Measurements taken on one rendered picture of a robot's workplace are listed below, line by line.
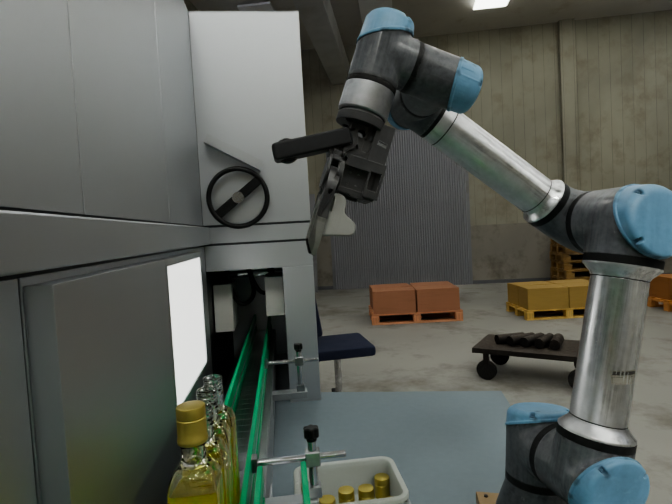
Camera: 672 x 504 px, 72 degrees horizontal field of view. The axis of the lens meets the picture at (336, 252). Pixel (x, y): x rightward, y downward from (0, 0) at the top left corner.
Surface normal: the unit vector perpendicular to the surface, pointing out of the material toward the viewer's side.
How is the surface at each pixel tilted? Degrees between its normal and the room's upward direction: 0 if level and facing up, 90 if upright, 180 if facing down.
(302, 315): 90
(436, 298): 90
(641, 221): 82
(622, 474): 97
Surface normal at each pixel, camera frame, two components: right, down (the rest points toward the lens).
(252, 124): 0.11, 0.04
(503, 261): -0.14, 0.05
